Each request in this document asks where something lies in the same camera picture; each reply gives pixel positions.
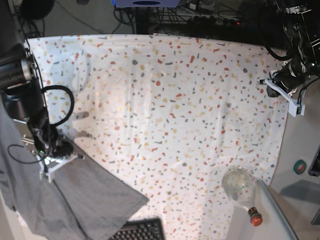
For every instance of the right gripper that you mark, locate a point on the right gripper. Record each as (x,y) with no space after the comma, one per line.
(52,145)

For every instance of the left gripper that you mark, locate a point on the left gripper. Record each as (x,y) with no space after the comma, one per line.
(289,77)

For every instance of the grey t-shirt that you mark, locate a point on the grey t-shirt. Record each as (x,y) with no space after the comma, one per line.
(83,202)

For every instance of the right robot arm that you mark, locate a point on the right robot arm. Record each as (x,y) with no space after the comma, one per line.
(22,95)

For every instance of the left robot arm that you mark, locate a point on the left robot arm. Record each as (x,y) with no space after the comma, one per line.
(303,56)

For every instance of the green and red tape roll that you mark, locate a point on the green and red tape roll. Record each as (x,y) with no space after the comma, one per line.
(300,167)

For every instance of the dark phone on table edge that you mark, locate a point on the dark phone on table edge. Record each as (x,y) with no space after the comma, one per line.
(314,169)

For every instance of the clear glass bottle red cap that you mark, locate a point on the clear glass bottle red cap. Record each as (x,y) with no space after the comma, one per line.
(240,188)

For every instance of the black power strip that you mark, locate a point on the black power strip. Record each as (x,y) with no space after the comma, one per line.
(212,20)

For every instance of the terrazzo patterned tablecloth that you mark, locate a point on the terrazzo patterned tablecloth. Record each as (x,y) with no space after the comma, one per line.
(169,115)

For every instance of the black computer keyboard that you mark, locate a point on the black computer keyboard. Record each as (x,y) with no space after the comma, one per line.
(146,229)

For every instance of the blue box with oval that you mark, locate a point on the blue box with oval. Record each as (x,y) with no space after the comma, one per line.
(147,3)

